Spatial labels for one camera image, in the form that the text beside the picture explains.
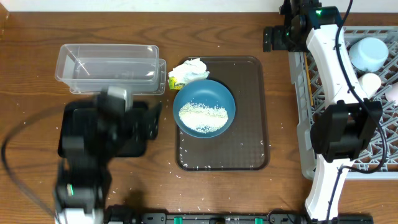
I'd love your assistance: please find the dark blue plate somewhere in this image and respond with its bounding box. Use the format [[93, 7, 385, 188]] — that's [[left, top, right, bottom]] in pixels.
[[173, 79, 236, 139]]

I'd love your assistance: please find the light blue bowl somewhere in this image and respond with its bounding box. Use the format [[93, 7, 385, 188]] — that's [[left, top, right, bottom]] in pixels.
[[349, 37, 389, 72]]

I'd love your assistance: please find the white plastic cup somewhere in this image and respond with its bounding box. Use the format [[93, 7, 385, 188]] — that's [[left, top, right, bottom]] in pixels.
[[358, 73, 382, 98]]

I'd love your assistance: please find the pink plastic cup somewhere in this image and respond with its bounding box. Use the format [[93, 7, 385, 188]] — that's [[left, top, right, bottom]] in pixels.
[[385, 82, 398, 106]]

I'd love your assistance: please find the orange chopstick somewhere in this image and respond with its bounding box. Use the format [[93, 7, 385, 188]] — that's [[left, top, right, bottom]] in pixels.
[[303, 52, 314, 106]]

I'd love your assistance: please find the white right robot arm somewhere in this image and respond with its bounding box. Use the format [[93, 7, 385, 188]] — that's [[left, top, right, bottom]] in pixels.
[[263, 1, 383, 223]]

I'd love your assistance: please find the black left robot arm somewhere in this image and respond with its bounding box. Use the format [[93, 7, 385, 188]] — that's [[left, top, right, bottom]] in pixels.
[[54, 93, 162, 223]]

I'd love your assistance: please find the grey dishwasher rack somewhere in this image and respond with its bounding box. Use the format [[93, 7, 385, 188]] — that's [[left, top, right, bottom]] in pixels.
[[289, 26, 397, 180]]

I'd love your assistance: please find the black plastic tray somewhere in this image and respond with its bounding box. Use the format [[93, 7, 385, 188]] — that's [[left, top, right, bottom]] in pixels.
[[57, 101, 150, 159]]

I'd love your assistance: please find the yellow green snack wrapper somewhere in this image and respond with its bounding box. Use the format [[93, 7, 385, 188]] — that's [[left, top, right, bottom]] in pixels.
[[169, 77, 185, 90]]

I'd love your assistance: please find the pile of white rice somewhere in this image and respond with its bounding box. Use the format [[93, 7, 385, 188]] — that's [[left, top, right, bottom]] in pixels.
[[178, 102, 228, 134]]

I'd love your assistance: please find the crumpled white paper napkin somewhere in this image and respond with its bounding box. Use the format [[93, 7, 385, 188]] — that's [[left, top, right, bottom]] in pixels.
[[169, 58, 210, 84]]

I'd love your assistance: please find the clear plastic bin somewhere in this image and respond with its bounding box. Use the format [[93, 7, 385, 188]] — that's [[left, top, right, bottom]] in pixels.
[[55, 44, 167, 95]]

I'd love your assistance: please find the brown serving tray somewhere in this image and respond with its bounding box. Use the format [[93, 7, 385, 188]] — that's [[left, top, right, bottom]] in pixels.
[[175, 56, 270, 171]]

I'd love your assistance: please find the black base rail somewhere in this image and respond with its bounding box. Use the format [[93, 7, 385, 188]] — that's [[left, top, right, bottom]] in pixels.
[[105, 205, 375, 224]]

